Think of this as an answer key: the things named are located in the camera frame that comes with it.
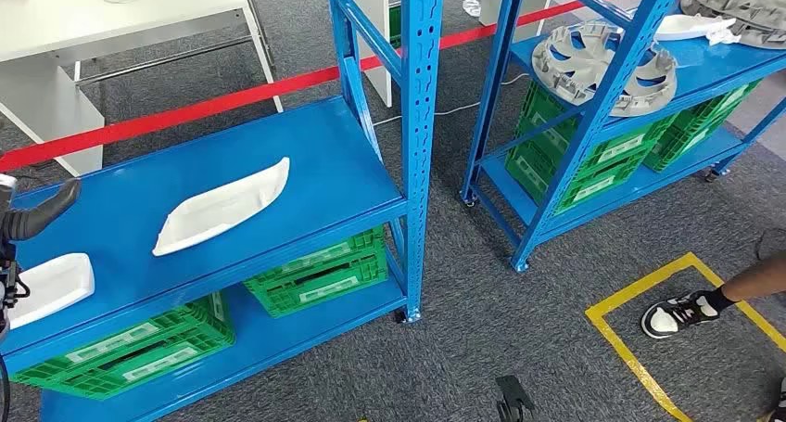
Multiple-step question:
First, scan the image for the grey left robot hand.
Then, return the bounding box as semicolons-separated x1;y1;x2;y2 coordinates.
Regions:
0;177;82;242

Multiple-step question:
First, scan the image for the white plastic shell part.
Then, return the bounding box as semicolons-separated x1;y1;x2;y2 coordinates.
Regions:
8;253;96;331
153;156;291;258
626;13;737;43

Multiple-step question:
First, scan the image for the blue metal shelf rack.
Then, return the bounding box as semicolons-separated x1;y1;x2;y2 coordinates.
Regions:
460;0;786;275
0;0;445;422

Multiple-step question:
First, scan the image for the black robot body part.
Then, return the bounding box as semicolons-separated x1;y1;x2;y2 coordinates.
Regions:
496;376;536;422

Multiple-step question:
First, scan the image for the red barrier tape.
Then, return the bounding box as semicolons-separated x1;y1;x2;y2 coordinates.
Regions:
0;0;653;173

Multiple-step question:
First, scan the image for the white table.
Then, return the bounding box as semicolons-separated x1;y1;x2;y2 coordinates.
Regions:
0;0;284;178

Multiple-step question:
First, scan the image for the white panel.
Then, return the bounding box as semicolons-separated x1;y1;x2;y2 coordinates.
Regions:
352;0;394;109
478;0;554;40

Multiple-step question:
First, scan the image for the person's black and white shoe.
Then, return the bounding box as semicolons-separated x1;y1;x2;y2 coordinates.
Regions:
761;376;786;422
641;289;721;340

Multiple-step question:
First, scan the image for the person's lower leg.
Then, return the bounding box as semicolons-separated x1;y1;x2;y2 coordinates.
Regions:
705;249;786;313

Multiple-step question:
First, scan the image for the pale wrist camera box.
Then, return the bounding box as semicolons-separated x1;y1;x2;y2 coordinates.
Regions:
0;173;18;214

